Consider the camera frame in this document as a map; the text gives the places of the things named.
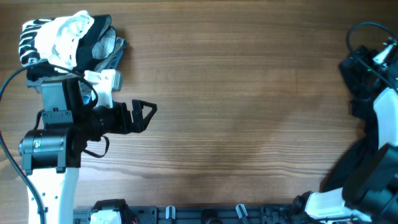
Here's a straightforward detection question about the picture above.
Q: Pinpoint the black folded garment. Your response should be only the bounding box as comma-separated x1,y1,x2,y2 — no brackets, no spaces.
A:
19,11,116,82

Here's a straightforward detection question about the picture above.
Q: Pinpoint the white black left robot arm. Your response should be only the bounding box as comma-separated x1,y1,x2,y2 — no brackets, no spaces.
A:
19,74,157,223

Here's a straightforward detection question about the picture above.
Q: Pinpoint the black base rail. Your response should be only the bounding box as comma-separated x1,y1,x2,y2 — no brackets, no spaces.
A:
72,199,316,224

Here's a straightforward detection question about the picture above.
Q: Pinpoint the grey folded garment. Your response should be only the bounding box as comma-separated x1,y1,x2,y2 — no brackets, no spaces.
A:
26,26,118,92

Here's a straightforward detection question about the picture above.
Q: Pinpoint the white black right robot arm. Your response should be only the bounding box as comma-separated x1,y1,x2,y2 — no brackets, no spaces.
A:
286,43,397,223

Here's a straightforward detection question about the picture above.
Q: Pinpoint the black t-shirt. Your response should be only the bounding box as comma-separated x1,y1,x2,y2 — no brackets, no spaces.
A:
320,97,379,192

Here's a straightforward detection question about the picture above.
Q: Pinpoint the black white striped garment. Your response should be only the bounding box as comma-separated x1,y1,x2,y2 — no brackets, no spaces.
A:
18,19,53,67

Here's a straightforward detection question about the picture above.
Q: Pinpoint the white lace garment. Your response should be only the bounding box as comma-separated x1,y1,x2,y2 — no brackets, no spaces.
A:
34,11,95,70

